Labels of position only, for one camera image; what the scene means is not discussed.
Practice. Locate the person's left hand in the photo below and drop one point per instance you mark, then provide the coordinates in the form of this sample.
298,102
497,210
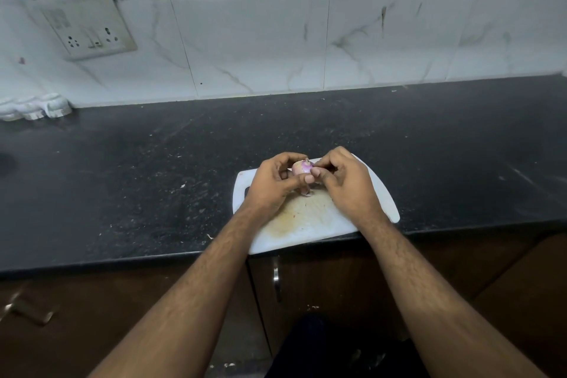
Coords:
270,187

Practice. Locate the person's right forearm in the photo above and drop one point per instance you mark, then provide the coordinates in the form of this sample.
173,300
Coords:
443,302

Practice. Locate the small pink onion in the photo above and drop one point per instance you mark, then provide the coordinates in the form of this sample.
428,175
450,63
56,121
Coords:
302,167

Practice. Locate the white plastic cutting board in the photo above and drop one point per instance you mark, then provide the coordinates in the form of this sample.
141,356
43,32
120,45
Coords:
305,222

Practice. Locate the person's dark trousers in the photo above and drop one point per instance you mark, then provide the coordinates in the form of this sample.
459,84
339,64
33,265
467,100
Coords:
336,346

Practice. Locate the person's right hand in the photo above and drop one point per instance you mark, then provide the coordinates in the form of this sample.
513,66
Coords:
354,189

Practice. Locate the white scalloped ceramic cup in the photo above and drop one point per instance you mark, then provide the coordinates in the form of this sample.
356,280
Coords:
9,112
56,105
32,109

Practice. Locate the person's left forearm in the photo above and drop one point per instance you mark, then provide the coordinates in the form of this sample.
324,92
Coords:
190,298

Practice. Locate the white wall socket plate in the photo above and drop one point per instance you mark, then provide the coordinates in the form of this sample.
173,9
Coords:
88,25

